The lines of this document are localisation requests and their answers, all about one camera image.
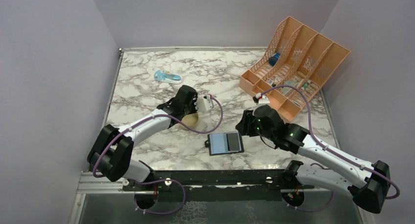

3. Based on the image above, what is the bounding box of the gold oval tray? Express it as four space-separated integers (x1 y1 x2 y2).
179 112 199 130

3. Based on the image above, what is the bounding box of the black credit card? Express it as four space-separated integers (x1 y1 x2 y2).
226 133 241 152

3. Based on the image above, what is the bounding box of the black card holder wallet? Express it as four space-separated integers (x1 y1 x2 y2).
205 132 244 156

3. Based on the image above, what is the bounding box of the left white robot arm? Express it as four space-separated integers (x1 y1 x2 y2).
87 85 198 190

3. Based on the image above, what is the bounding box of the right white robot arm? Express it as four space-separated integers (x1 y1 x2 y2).
235 105 391 214

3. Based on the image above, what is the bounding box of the blue blister pack item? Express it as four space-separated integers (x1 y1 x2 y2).
153 70 184 85

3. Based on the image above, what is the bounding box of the grey pouch in rack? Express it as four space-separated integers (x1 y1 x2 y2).
280 80 298 97

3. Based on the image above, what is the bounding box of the small box in rack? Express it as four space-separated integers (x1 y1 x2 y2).
266 76 282 87

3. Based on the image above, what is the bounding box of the blue round object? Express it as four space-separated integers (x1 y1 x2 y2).
268 52 281 67

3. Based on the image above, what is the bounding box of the orange file organizer rack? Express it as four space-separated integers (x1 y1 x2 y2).
239 16 350 122

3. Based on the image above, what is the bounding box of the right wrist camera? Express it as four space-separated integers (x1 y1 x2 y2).
253 93 270 107

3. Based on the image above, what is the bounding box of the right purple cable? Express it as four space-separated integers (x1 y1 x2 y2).
259 85 401 213

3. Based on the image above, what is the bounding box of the purple cable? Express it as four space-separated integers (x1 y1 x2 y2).
92 94 224 215
259 85 401 213

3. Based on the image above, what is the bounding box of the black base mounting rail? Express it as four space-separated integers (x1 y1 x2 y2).
122 169 313 202

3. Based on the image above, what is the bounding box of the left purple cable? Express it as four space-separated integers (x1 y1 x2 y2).
92 94 224 215

